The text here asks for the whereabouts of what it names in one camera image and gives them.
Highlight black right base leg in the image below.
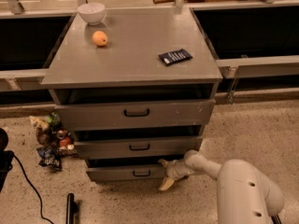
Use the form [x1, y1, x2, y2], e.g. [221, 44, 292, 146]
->
[271, 215, 282, 224]

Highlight grey drawer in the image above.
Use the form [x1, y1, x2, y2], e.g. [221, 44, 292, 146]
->
[56, 100, 215, 131]
[75, 136, 203, 160]
[86, 162, 165, 182]

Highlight pile of snack bags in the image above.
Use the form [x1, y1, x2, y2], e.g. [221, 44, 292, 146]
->
[29, 112, 77, 157]

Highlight black left base leg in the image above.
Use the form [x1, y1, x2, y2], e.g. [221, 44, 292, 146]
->
[65, 193, 78, 224]

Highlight blue chip bag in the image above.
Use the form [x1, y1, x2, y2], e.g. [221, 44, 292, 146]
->
[36, 147, 62, 170]

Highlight black base leg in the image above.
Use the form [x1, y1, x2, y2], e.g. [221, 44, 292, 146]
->
[65, 193, 78, 224]
[271, 215, 282, 224]

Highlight white bowl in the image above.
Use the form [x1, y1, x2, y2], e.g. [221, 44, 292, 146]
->
[78, 3, 106, 25]

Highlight black cable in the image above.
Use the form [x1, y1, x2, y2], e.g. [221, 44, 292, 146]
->
[12, 154, 56, 224]

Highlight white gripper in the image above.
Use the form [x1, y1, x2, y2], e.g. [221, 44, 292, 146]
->
[158, 159, 191, 191]

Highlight orange fruit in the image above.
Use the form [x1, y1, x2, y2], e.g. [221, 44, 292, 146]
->
[93, 31, 107, 47]

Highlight grey middle drawer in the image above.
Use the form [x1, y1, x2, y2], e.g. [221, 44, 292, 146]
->
[75, 136, 203, 160]

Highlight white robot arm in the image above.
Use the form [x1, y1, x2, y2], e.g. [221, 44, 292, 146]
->
[159, 150, 284, 224]

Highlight grey top drawer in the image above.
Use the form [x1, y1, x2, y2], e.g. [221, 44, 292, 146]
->
[56, 100, 215, 131]

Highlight black device at left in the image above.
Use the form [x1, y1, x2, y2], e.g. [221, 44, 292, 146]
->
[0, 128, 14, 192]

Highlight grey drawer cabinet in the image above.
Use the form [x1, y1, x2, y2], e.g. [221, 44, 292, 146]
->
[42, 7, 221, 168]

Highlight grey bottom drawer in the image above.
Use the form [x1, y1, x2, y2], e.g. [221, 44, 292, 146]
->
[86, 162, 165, 182]

